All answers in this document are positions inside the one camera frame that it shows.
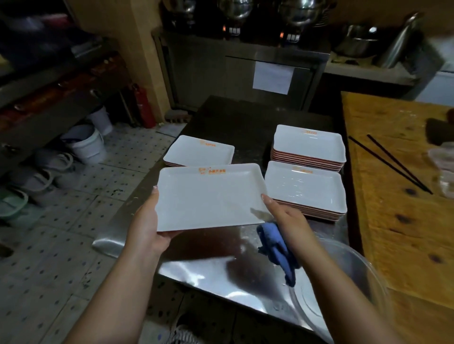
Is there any blue cloth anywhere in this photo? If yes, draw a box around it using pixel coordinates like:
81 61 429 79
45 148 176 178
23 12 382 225
256 222 301 288

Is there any wooden table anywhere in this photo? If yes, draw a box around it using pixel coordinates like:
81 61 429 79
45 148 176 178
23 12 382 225
341 91 454 344

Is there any grey brick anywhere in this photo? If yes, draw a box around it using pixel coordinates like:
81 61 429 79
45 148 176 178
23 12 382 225
165 109 192 124

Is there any steel cleaver with dark handle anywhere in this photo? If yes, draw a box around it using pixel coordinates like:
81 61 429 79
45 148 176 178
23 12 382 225
425 108 454 146

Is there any stainless steel cabinet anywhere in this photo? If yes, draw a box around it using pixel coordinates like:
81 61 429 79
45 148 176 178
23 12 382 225
152 28 331 114

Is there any steel basin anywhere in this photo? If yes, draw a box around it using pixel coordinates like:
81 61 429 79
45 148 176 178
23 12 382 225
333 24 382 59

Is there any loose light floor tile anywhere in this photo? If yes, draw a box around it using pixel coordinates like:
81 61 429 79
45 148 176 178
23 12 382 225
156 122 187 139

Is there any white paper sheet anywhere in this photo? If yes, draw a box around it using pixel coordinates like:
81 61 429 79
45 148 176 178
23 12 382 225
252 62 295 95

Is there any person's right hand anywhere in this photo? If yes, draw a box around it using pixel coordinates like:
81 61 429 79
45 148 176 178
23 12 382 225
261 194 323 265

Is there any dark storage rack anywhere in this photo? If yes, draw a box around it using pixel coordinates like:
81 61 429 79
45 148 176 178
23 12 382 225
0 10 132 178

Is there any black shoe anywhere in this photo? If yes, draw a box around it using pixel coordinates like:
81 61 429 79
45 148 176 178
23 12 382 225
166 313 199 344

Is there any red fire extinguisher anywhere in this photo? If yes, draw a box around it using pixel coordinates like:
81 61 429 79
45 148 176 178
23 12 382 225
131 83 157 129

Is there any grey slipper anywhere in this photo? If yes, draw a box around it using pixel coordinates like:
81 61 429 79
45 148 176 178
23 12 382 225
9 168 54 196
34 148 73 174

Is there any black chopstick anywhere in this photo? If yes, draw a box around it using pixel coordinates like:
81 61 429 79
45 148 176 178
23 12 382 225
348 136 432 195
367 134 433 195

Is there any person's left forearm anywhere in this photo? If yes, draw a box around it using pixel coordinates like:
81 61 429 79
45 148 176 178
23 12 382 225
63 246 167 344

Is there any beige side counter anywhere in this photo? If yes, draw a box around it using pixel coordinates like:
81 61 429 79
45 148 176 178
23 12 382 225
324 58 419 86

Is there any stack of white plates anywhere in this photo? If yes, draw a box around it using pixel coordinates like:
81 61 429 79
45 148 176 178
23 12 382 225
264 160 348 223
271 124 347 173

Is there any person's right forearm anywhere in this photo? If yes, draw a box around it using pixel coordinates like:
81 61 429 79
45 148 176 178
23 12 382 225
301 246 402 344

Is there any person's left hand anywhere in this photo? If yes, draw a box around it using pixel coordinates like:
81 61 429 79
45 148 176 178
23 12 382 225
126 186 183 263

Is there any black induction cooker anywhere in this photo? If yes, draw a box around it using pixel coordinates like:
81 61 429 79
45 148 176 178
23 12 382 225
278 26 302 45
170 12 196 29
221 19 244 38

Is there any steel jug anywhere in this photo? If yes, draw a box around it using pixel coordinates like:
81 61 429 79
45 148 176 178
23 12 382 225
375 12 425 69

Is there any crumpled clear plastic bag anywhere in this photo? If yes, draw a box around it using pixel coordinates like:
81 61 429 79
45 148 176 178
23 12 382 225
427 141 454 199

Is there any clear glass bowl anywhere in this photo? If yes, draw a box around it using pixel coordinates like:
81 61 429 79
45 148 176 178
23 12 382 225
289 236 394 344

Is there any green slipper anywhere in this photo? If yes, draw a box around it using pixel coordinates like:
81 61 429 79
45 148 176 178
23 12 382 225
0 189 29 219

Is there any white plastic bucket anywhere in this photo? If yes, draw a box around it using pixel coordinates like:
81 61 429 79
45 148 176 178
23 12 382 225
87 105 114 137
60 124 108 165

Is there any steel work table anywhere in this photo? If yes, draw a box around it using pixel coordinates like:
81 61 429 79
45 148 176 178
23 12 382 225
92 95 355 344

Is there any white chest freezer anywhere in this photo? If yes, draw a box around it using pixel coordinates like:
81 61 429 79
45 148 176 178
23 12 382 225
404 35 454 107

